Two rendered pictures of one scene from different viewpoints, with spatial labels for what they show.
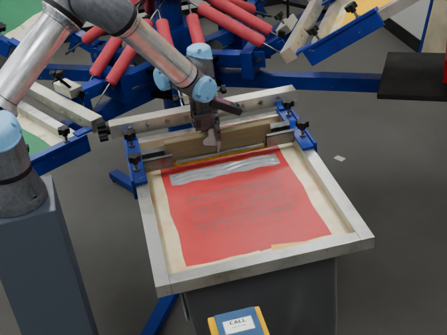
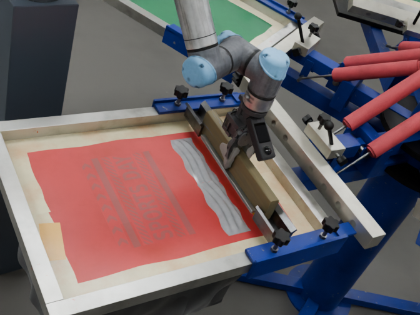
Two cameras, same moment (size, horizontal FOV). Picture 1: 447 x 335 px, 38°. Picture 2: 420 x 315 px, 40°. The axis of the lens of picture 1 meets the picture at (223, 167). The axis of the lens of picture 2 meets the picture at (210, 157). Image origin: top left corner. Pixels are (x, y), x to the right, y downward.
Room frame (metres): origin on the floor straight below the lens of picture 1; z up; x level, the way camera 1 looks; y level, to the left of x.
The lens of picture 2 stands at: (1.14, -0.96, 2.02)
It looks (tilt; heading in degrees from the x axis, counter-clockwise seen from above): 40 degrees down; 56
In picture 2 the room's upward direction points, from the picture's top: 22 degrees clockwise
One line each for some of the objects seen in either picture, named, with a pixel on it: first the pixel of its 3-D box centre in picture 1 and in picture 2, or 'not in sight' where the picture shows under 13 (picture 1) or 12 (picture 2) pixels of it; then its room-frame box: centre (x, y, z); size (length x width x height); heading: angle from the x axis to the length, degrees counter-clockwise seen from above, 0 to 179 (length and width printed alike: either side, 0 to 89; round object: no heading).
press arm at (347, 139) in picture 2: not in sight; (332, 147); (2.23, 0.06, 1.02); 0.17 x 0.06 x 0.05; 9
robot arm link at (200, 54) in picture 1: (199, 63); (268, 72); (1.88, 0.03, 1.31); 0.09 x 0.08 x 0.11; 123
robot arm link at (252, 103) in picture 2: not in sight; (257, 99); (1.87, 0.03, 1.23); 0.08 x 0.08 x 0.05
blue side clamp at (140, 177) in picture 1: (136, 165); (197, 109); (1.87, 0.29, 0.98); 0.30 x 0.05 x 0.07; 9
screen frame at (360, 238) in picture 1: (233, 186); (165, 186); (1.68, -0.02, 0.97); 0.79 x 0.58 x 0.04; 9
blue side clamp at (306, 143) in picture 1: (295, 132); (294, 249); (1.96, -0.26, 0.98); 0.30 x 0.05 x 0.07; 9
